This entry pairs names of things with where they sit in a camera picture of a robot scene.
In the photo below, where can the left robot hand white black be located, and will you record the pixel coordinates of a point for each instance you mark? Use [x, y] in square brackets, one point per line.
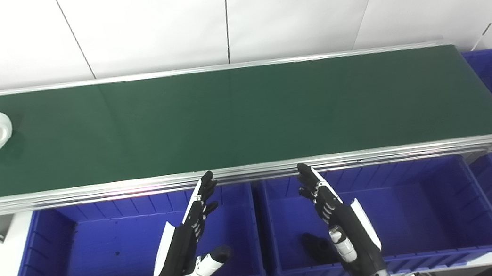
[177, 256]

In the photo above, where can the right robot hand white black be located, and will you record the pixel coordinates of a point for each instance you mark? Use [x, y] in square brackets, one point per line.
[351, 233]

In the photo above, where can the black plastic part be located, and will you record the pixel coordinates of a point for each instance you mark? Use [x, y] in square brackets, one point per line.
[315, 245]

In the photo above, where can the green conveyor belt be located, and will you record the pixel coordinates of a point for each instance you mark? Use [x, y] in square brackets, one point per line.
[91, 193]
[233, 116]

